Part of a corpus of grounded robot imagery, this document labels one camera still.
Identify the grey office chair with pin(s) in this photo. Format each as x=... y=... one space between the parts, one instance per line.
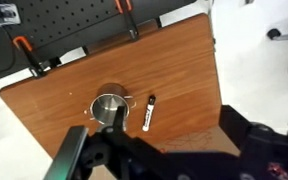
x=285 y=35

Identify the black perforated breadboard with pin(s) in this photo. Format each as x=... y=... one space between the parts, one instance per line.
x=67 y=20

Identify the white black-capped marker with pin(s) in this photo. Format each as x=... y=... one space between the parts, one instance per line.
x=148 y=115

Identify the aluminium mount bracket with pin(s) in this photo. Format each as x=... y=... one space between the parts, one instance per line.
x=2 y=13

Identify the stainless steel pot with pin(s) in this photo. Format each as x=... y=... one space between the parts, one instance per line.
x=109 y=105

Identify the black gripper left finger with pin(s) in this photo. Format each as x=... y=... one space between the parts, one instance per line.
x=68 y=151

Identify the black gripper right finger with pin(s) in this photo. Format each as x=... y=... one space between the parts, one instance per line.
x=119 y=118

